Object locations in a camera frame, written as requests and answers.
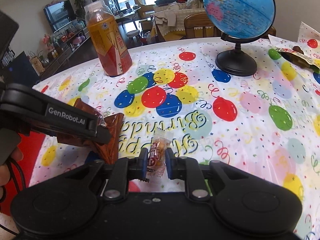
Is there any small clear orange candy packet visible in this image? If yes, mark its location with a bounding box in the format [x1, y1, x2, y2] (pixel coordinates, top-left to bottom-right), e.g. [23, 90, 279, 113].
[147, 128, 173, 179]

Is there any blue desk globe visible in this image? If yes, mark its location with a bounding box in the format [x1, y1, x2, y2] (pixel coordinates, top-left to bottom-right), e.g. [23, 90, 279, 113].
[203, 0, 276, 76]

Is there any sofa with white cover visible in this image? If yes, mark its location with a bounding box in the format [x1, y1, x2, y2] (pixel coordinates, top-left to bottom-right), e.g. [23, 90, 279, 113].
[153, 0, 205, 41]

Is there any flat screen television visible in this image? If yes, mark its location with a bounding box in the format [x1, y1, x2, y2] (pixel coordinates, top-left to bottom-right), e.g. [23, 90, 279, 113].
[43, 0, 76, 33]

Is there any black cable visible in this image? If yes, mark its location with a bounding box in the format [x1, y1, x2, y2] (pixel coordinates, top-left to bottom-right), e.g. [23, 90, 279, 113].
[0, 159, 27, 235]

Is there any colourful balloon tablecloth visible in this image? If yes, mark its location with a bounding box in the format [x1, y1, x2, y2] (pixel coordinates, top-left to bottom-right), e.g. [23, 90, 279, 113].
[35, 38, 319, 239]

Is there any red white cardboard box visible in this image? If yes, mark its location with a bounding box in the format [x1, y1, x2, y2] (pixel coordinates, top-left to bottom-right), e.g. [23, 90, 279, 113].
[1, 132, 45, 216]

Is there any round coffee table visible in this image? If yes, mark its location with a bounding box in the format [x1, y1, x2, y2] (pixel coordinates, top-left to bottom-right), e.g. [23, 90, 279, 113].
[114, 7, 140, 29]

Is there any wooden dining chair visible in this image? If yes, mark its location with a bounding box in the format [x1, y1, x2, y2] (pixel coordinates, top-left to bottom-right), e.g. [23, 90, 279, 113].
[184, 11, 277, 40]

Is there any shiny red brown snack bag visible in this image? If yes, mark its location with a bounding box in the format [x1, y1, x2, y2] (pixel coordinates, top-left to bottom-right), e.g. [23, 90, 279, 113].
[57, 99, 124, 164]

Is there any opened wrapper far right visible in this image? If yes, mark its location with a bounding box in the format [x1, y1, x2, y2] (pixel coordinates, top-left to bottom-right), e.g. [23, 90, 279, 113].
[275, 48, 319, 74]

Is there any person's left hand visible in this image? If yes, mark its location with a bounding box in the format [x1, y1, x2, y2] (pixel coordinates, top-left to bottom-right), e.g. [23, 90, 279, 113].
[0, 148, 23, 200]

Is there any orange red tea bottle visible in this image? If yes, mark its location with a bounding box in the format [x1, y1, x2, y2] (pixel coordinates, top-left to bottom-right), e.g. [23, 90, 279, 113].
[85, 0, 132, 77]

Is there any long low TV cabinet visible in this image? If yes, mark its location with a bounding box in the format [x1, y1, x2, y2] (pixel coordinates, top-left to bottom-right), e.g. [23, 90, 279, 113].
[39, 28, 90, 81]

